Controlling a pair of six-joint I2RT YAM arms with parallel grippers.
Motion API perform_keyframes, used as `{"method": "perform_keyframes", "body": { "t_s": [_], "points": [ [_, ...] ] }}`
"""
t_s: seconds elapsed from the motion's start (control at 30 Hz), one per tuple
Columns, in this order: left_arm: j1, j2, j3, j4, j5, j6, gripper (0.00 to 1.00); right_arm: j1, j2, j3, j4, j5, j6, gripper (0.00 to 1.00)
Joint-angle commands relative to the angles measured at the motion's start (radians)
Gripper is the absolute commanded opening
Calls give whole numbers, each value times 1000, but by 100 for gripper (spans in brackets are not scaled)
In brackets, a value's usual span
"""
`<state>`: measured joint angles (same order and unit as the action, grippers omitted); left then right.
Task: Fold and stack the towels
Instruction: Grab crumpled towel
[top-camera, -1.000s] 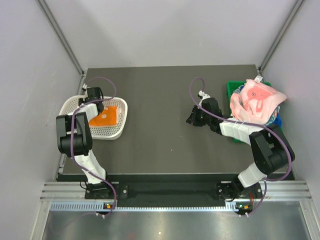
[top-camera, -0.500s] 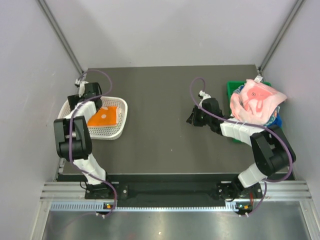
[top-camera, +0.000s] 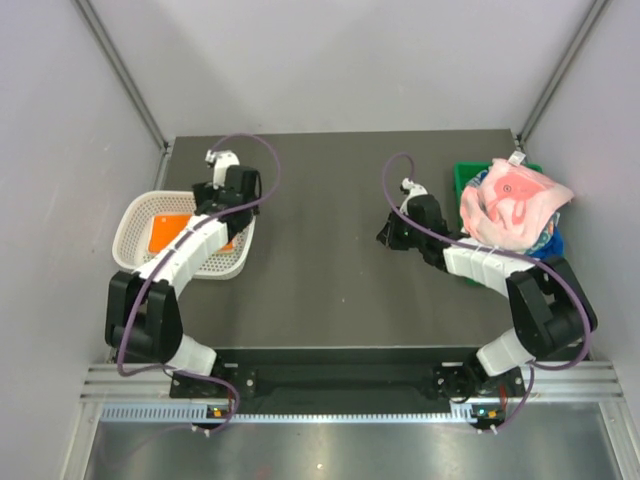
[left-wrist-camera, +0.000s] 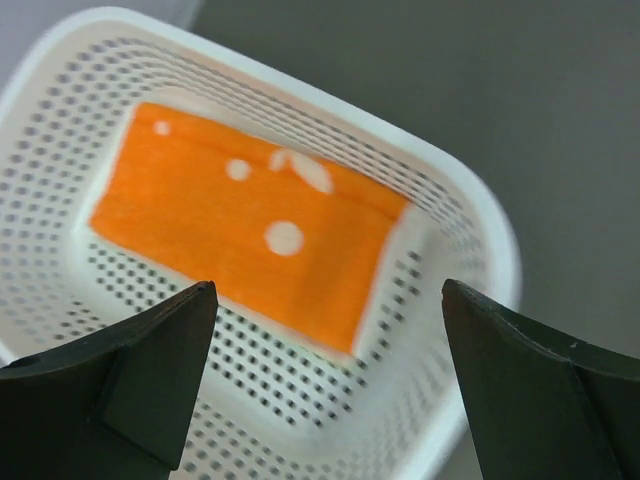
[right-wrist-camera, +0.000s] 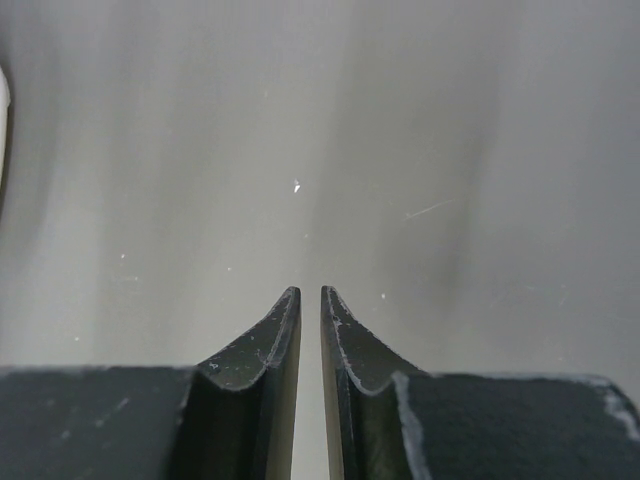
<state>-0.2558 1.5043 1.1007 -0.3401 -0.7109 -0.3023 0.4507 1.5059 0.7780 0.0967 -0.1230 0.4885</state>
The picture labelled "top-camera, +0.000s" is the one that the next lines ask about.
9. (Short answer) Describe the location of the green plastic bin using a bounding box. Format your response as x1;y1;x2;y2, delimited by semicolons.
452;160;569;289

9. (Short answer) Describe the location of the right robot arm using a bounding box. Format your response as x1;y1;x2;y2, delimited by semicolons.
377;178;598;400

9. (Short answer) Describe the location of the pink patterned towel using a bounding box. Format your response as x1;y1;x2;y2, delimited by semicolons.
459;158;574;252

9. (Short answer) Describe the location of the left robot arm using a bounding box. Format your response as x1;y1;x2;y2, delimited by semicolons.
105;150;263;397

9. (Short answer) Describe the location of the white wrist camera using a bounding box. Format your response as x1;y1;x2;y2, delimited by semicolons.
400;178;428;199
205;149;240;189

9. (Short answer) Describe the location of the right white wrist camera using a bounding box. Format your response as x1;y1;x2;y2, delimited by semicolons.
400;178;428;199

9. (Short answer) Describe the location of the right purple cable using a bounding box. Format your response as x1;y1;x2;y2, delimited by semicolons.
380;152;596;434

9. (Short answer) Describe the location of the grey slotted cable duct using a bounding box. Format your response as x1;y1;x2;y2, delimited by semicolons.
100;403;498;424

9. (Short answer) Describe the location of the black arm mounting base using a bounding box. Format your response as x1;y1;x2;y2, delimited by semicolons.
169;347;531;416

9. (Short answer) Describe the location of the white perforated plastic basket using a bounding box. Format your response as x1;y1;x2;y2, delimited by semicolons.
112;190;255;280

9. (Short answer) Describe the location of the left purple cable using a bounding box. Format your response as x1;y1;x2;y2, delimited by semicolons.
115;132;282;434

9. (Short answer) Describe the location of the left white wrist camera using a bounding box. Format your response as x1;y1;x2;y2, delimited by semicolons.
205;149;240;189

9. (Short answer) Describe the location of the purple cable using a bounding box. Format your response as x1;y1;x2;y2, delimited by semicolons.
115;132;282;434
380;152;596;434

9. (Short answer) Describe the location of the orange fox pattern towel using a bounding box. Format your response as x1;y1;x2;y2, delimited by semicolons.
147;213;236;256

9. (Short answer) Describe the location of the blue patterned towel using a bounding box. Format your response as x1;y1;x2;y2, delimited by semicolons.
525;217;565;260

